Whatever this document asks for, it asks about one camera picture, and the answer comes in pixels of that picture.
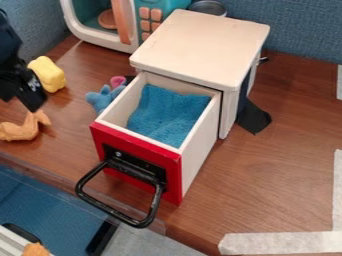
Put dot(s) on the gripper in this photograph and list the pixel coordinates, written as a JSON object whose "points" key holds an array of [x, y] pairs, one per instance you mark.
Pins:
{"points": [[21, 88]]}

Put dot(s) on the silver pot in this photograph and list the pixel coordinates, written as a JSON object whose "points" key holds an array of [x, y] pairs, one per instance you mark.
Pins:
{"points": [[208, 7]]}

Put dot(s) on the toy microwave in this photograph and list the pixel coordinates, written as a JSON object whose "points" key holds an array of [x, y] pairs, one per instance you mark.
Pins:
{"points": [[129, 23]]}

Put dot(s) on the orange toy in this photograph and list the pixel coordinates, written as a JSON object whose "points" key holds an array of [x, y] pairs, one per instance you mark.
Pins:
{"points": [[20, 128], [35, 250]]}

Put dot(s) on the blue cloth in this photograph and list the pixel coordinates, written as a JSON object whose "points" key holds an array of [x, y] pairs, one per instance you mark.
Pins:
{"points": [[169, 113]]}

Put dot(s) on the black cloth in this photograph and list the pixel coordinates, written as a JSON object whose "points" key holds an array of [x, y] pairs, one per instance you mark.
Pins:
{"points": [[253, 116]]}

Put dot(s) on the drawer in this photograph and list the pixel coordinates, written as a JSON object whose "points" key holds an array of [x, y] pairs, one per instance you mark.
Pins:
{"points": [[133, 150]]}

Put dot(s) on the blue plush toy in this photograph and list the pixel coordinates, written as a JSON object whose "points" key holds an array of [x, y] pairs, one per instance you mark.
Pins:
{"points": [[103, 98]]}

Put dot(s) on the yellow toy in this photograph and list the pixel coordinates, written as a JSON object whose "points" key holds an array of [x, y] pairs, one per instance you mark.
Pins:
{"points": [[48, 73]]}

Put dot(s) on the cabinet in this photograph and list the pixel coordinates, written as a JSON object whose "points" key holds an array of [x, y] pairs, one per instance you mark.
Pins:
{"points": [[200, 50]]}

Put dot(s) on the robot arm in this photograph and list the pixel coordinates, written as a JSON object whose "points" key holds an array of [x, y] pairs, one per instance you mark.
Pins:
{"points": [[8, 40]]}

